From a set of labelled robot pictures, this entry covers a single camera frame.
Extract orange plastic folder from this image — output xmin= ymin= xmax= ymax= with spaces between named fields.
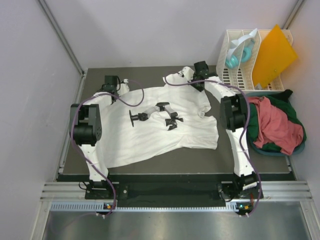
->
xmin=252 ymin=24 xmax=298 ymax=89

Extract white plastic file organizer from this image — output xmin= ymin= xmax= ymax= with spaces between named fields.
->
xmin=216 ymin=29 xmax=284 ymax=92

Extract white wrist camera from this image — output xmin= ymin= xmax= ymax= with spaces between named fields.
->
xmin=117 ymin=79 xmax=130 ymax=96
xmin=178 ymin=66 xmax=195 ymax=82

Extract teal white headphones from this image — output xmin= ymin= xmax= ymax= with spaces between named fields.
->
xmin=225 ymin=28 xmax=258 ymax=69

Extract pink t shirt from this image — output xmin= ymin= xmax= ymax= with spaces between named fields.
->
xmin=246 ymin=96 xmax=305 ymax=156

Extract white printed t shirt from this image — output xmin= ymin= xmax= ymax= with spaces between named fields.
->
xmin=96 ymin=73 xmax=219 ymax=168

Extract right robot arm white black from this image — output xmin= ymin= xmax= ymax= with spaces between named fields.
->
xmin=189 ymin=61 xmax=259 ymax=202

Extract grey slotted cable duct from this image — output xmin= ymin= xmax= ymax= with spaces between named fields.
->
xmin=50 ymin=201 xmax=249 ymax=213

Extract aluminium corner post left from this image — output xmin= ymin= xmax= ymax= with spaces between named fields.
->
xmin=36 ymin=0 xmax=85 ymax=76

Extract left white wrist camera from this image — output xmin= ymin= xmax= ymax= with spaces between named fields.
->
xmin=117 ymin=79 xmax=130 ymax=96

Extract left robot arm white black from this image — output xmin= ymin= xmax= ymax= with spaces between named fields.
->
xmin=69 ymin=75 xmax=121 ymax=199

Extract purple cable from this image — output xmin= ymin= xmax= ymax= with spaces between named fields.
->
xmin=70 ymin=80 xmax=145 ymax=220
xmin=162 ymin=73 xmax=262 ymax=218

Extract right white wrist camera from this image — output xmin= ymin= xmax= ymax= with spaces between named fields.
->
xmin=178 ymin=66 xmax=195 ymax=82

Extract aluminium corner post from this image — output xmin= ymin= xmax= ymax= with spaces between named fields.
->
xmin=36 ymin=0 xmax=85 ymax=76
xmin=281 ymin=0 xmax=307 ymax=30

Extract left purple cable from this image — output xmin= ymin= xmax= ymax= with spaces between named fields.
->
xmin=70 ymin=80 xmax=145 ymax=220

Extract aluminium corner post right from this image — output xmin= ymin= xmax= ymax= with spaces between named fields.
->
xmin=281 ymin=0 xmax=307 ymax=30

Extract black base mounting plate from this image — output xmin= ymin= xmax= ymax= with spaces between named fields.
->
xmin=79 ymin=173 xmax=263 ymax=206

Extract aluminium frame rail front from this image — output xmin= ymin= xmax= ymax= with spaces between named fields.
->
xmin=40 ymin=181 xmax=312 ymax=202

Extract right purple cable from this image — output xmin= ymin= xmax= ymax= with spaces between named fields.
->
xmin=162 ymin=73 xmax=262 ymax=218

